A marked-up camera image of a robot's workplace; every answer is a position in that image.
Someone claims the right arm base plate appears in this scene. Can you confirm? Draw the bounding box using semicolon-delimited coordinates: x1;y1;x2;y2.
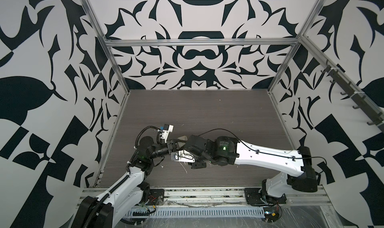
244;188;287;206

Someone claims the white remote control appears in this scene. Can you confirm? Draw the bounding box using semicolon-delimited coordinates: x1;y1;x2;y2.
177;136;188;143

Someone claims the small circuit board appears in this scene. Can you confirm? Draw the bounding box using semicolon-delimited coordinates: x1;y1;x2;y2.
263;206;282;223

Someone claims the aluminium front rail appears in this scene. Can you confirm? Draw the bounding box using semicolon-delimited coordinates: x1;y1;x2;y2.
154;186;332;207

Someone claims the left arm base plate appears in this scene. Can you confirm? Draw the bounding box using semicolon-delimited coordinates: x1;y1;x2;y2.
142;189;165;206

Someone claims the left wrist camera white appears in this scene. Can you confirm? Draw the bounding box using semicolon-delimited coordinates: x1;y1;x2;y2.
159;124;174;143

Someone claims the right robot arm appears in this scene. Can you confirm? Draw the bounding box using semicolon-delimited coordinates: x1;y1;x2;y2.
182;134;319;206

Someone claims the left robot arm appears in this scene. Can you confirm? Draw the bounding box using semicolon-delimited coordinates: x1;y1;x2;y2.
72;124;180;228

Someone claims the wall hook rail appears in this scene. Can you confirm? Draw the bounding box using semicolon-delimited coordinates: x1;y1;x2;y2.
320;60;384;133

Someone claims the white slotted cable duct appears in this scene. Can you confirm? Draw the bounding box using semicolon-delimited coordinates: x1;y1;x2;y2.
124;207;265;219

